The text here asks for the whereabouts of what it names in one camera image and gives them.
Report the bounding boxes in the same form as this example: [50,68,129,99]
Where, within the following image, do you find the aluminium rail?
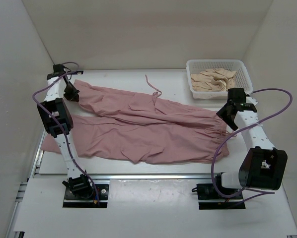
[5,131,47,238]
[91,173,211,180]

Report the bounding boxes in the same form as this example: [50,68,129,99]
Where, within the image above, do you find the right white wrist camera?
[246,96,258,106]

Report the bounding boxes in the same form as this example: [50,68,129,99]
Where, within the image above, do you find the beige trousers in basket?
[190,68,237,92]

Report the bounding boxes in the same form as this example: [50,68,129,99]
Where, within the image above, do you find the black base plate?
[191,183,246,210]
[63,180,110,208]

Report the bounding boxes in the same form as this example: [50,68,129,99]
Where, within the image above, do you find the pink trousers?
[41,74,238,166]

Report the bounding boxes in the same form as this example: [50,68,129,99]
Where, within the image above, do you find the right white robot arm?
[211,88,288,198]

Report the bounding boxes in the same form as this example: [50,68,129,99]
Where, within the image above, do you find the front aluminium rail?
[91,173,211,180]

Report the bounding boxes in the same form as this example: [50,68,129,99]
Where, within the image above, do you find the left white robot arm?
[32,62,96,199]

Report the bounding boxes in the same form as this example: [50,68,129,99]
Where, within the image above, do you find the left aluminium rail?
[5,131,47,238]

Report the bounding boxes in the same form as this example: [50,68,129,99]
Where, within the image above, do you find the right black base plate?
[191,183,246,210]

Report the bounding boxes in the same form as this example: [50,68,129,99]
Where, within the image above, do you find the white plastic basket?
[186,59,253,99]

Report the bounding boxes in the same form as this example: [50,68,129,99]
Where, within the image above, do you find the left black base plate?
[63,180,110,208]

